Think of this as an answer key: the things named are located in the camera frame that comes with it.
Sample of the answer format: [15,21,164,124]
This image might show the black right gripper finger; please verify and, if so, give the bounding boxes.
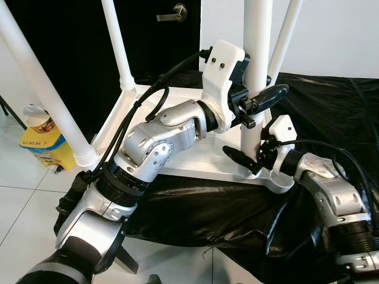
[222,146,262,176]

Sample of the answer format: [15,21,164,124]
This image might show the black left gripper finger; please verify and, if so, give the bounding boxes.
[251,84,290,115]

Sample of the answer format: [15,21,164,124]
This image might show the white plastic table top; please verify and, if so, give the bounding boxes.
[89,83,297,195]

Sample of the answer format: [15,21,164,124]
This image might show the black plastic sheet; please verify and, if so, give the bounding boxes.
[121,71,379,284]

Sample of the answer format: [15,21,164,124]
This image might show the black door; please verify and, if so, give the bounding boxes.
[0,0,202,143]

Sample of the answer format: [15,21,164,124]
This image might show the yellow box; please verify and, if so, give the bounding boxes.
[19,127,78,172]

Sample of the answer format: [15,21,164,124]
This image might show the instant noodle cup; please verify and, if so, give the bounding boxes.
[24,104,55,134]

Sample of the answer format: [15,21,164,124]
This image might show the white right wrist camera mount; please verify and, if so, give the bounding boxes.
[261,115,297,156]

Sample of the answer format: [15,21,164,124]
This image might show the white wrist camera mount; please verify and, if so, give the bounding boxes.
[261,115,297,156]
[201,39,246,134]

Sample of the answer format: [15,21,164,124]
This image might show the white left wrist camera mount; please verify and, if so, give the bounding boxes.
[201,39,246,134]

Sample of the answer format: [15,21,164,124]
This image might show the metal door handle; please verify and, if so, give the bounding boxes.
[156,4,189,23]

